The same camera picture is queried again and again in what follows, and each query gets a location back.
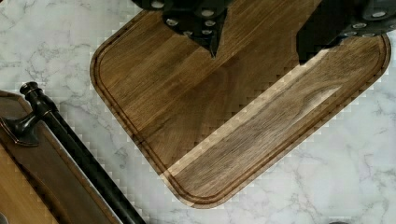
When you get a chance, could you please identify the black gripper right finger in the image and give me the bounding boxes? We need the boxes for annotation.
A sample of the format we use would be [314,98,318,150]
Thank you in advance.
[296,0,396,64]

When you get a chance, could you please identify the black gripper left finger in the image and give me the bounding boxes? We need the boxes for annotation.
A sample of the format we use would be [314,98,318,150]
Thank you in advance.
[132,0,233,58]

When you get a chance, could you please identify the wooden drawer cabinet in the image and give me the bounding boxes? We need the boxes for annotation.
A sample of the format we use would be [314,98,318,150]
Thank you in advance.
[0,90,124,224]

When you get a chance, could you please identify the wooden cutting board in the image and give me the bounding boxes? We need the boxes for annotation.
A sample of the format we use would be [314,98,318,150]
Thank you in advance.
[91,0,391,208]

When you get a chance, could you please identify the dark metal drawer handle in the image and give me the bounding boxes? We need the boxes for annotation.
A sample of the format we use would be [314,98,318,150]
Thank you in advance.
[1,81,146,224]

